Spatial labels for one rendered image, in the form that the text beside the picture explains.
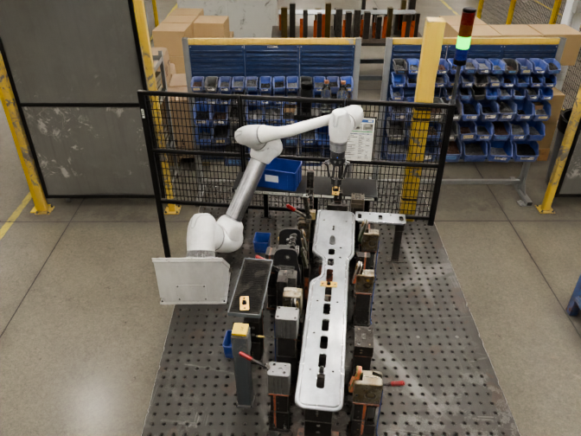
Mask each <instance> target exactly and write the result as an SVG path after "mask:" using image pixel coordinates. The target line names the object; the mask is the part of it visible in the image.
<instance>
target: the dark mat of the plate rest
mask: <svg viewBox="0 0 581 436"><path fill-rule="evenodd" d="M270 268H271V261H266V260H245V261H244V264H243V267H242V270H241V273H240V276H239V281H238V284H237V287H236V290H235V293H234V296H233V301H232V304H231V307H230V311H229V312H237V313H247V314H258V315H259V313H260V309H261V305H262V302H263V297H264V294H265V287H266V283H267V280H268V276H269V271H270ZM244 296H248V297H249V310H248V311H241V310H240V303H239V298H240V297H244Z"/></svg>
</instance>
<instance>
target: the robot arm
mask: <svg viewBox="0 0 581 436"><path fill-rule="evenodd" d="M363 118H364V114H363V110H362V108H361V107H360V106H357V105H351V106H346V107H343V108H338V109H335V110H334V111H333V112H332V113H331V114H330V115H325V116H321V117H318V118H314V119H309V120H305V121H302V122H299V123H295V124H292V125H285V126H269V125H245V126H242V127H240V128H239V129H238V130H237V131H236V132H235V134H234V137H235V140H236V141H237V142H238V143H239V144H242V145H245V146H247V147H249V148H251V153H250V155H251V158H250V161H249V163H248V165H247V167H246V170H245V172H244V175H243V176H242V178H241V180H240V183H239V186H238V188H237V190H236V192H235V194H234V196H233V199H232V201H231V203H230V206H229V208H228V210H227V213H226V214H225V215H223V216H221V217H220V219H219V220H218V221H215V219H214V218H213V216H212V215H210V214H195V215H194V216H193V217H192V218H191V219H190V222H189V224H188V232H187V257H186V258H215V253H214V252H218V253H231V252H234V251H237V250H238V249H239V248H240V247H241V246H242V244H243V239H244V238H243V234H242V233H243V224H242V222H241V221H242V219H243V216H244V214H245V212H246V209H247V207H248V205H249V203H250V201H251V199H252V196H253V193H254V191H255V189H256V188H257V185H258V183H259V180H260V178H261V176H262V174H263V172H264V170H265V166H266V165H267V164H269V163H270V162H271V161H272V160H273V159H274V158H275V157H277V156H278V155H280V153H281V152H282V149H283V144H282V142H281V140H280V138H287V137H291V136H295V135H297V134H300V133H303V132H307V131H311V130H314V129H316V128H320V127H323V126H327V125H328V126H329V146H330V148H329V149H330V158H329V160H325V164H326V166H327V172H328V178H330V179H331V184H333V191H334V190H335V177H334V175H335V167H336V166H337V167H339V177H338V181H337V191H339V185H341V184H342V179H345V176H346V173H347V169H348V166H349V165H350V162H349V161H347V160H346V158H345V151H346V150H347V144H348V136H349V135H350V133H351V131H352V130H353V129H355V128H356V127H357V126H358V125H359V124H360V123H361V121H362V120H363ZM329 162H331V164H332V165H333V170H332V176H331V175H330V170H329ZM344 163H345V169H344V172H343V175H342V165H343V164H344Z"/></svg>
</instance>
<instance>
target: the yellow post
mask: <svg viewBox="0 0 581 436"><path fill-rule="evenodd" d="M444 28H445V20H444V19H443V18H442V17H426V18H425V29H424V35H423V41H422V48H421V55H420V61H419V67H418V78H417V85H416V92H415V98H414V102H425V103H433V98H434V90H435V81H436V76H437V69H438V64H439V60H440V55H441V49H442V44H443V38H444ZM413 108H414V112H415V113H413V119H412V121H416V120H417V121H423V122H429V121H430V116H431V115H430V114H427V115H426V114H418V119H417V114H416V113H422V109H423V113H426V110H427V113H431V108H428V109H427V108H423V107H420V108H418V107H413ZM421 115H422V120H421ZM425 115H426V120H425ZM423 122H421V125H420V122H417V125H416V122H412V123H411V127H412V129H415V126H416V130H419V127H420V130H423V129H424V126H425V130H428V127H429V123H423ZM414 132H415V138H414ZM427 132H428V131H415V130H412V131H411V130H410V133H411V138H409V139H410V144H409V142H408V145H417V144H418V145H421V144H422V145H425V143H426V138H427ZM418 133H419V137H420V138H419V139H417V138H418ZM423 133H424V138H423V143H422V137H423ZM413 138H414V143H413ZM420 149H421V153H425V146H422V148H421V146H418V148H417V146H413V149H412V146H409V150H408V148H407V151H408V152H410V153H416V150H417V153H420ZM410 153H408V156H407V154H406V157H407V160H411V157H412V160H413V161H418V160H419V161H423V159H424V154H417V155H416V154H410ZM419 155H420V159H419ZM415 156H416V160H415ZM413 161H412V162H413ZM420 169H422V168H421V167H418V169H414V172H413V169H410V174H409V169H405V174H406V175H410V176H409V179H408V176H404V177H405V182H406V183H404V188H403V185H402V189H403V194H402V191H401V195H402V200H401V198H400V201H401V202H403V203H401V206H400V205H399V207H400V209H404V205H405V209H406V210H404V215H406V214H408V215H410V214H411V211H408V213H407V208H408V210H415V208H416V204H409V207H408V204H405V203H412V200H413V203H417V197H418V187H419V181H420V176H421V170H420ZM417 172H418V176H416V175H417ZM412 173H413V175H414V177H413V178H412ZM416 178H417V181H416ZM407 181H408V182H409V183H408V185H407ZM411 182H413V183H411ZM415 183H416V188H415ZM411 185H412V189H417V190H415V193H414V190H411V195H410V190H407V191H406V190H404V189H406V187H407V189H411ZM405 193H406V196H413V194H414V196H416V197H414V199H413V197H410V201H409V197H404V196H405Z"/></svg>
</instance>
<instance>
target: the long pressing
mask: <svg viewBox="0 0 581 436"><path fill-rule="evenodd" d="M333 226H334V228H335V230H333ZM354 230H355V214H354V213H352V212H349V211H336V210H321V209H320V210H318V211H317V214H316V225H315V233H314V239H313V245H312V253H313V254H314V255H316V256H317V257H319V258H320V259H321V260H322V270H321V275H320V276H318V277H316V278H315V279H312V280H311V281H310V287H309V294H308V301H307V307H306V314H305V321H304V327H303V341H302V347H301V354H300V361H299V367H298V374H297V387H296V393H295V403H296V405H297V406H298V407H300V408H302V409H309V410H317V411H326V412H337V411H340V410H341V409H342V407H343V399H344V376H345V355H346V332H347V309H348V266H349V261H350V260H351V259H352V258H353V257H354ZM331 235H334V236H335V244H334V245H331V244H329V238H330V236H331ZM340 247H341V248H340ZM329 249H334V250H335V254H333V255H332V254H329ZM340 257H341V258H340ZM329 259H331V260H334V265H333V266H329V265H328V260H329ZM328 269H330V270H333V278H332V282H337V287H331V300H330V302H326V301H324V297H325V288H326V287H327V286H320V283H321V281H326V278H327V270H328ZM317 300H318V301H317ZM336 302H338V303H336ZM325 304H328V305H330V312H329V315H325V314H323V307H324V305H325ZM323 319H326V320H329V330H328V331H323V330H322V321H323ZM313 332H315V333H313ZM321 337H327V338H328V345H327V349H321V348H320V343H321ZM320 355H326V367H325V368H324V373H319V367H318V363H319V356H320ZM332 371H334V372H332ZM318 374H324V375H325V379H324V388H317V387H316V382H317V375H318Z"/></svg>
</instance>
